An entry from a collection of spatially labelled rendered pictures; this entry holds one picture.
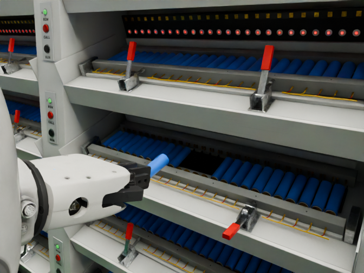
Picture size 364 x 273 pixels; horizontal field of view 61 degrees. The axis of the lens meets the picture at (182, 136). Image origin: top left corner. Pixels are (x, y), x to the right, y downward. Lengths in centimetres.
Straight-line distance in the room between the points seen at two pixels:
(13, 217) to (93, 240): 64
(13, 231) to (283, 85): 42
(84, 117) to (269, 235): 50
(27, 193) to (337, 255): 41
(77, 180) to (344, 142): 32
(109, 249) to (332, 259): 50
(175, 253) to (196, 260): 5
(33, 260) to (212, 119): 81
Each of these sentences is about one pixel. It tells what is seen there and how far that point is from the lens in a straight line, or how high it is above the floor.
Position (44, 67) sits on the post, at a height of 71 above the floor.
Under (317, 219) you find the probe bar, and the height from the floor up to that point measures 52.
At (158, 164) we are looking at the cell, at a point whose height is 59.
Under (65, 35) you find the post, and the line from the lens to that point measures 75.
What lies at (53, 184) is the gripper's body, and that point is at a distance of 30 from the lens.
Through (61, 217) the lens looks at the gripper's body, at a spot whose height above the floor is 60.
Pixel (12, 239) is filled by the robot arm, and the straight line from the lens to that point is 21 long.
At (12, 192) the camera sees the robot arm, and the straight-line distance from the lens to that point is 20.
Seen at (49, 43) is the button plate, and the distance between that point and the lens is 77.
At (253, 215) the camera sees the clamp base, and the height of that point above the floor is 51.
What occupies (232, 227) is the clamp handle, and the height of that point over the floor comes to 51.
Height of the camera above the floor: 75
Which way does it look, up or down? 15 degrees down
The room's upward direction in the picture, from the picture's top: 3 degrees clockwise
